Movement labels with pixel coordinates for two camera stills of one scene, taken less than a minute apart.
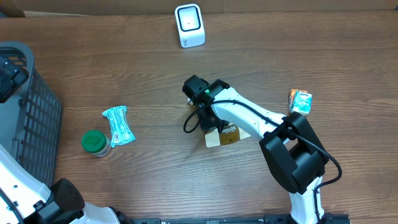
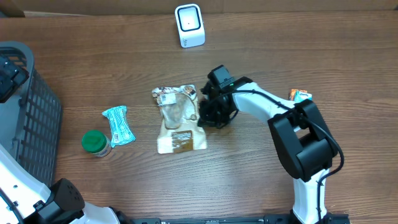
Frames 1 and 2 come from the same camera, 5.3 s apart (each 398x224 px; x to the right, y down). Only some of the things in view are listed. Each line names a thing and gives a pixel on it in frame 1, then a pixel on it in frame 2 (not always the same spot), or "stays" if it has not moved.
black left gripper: x=8 y=81 stays
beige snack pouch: x=230 y=134 -> x=180 y=130
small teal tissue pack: x=302 y=102 stays
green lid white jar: x=97 y=143 stays
